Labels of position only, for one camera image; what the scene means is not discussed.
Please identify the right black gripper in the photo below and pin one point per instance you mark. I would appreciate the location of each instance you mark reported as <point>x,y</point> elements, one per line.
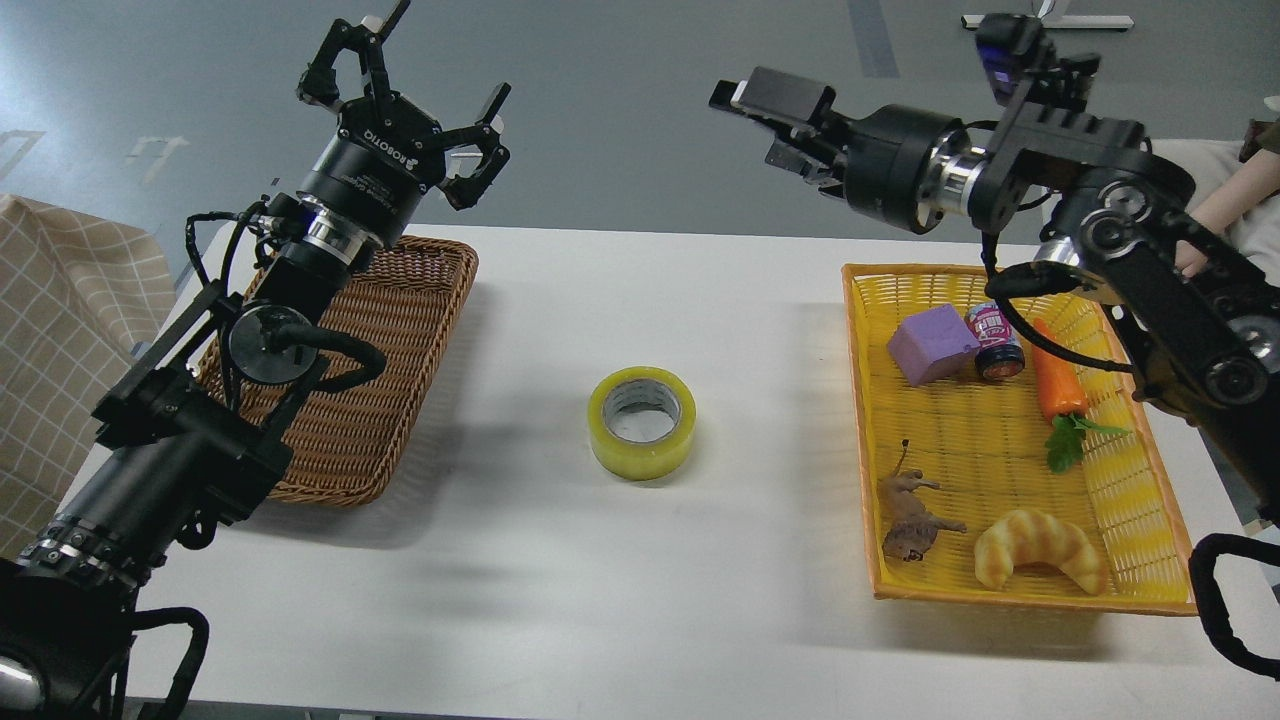
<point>882,168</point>

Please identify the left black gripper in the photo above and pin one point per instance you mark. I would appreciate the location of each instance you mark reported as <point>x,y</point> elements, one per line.
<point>370,175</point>

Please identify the yellow tape roll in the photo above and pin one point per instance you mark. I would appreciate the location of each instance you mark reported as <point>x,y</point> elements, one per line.
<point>641,388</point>

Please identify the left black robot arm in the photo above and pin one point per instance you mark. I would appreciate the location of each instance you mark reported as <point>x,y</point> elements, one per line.
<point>310,351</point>

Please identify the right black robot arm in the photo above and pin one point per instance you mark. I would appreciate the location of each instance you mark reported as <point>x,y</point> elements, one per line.
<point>1065,202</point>

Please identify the purple foam block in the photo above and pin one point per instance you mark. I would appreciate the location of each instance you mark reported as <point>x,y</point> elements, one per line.
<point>932,345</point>

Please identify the white floor stand base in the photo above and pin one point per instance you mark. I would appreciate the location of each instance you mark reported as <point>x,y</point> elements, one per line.
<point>1049,15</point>

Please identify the small pink labelled jar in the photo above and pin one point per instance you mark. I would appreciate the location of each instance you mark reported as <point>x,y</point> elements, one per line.
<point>1000,355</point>

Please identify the beige checkered cloth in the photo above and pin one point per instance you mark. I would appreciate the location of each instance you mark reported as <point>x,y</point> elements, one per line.
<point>78,295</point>

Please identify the orange toy carrot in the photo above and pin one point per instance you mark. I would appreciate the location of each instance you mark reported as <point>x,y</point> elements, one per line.
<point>1063,404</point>

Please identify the brown toy lion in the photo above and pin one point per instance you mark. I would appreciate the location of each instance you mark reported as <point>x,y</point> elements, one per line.
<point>913,529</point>

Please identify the seated person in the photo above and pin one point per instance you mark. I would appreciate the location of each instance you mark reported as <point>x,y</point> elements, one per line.
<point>1235,199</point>

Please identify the toy croissant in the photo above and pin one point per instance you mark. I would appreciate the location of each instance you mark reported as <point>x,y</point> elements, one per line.
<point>1029,537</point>

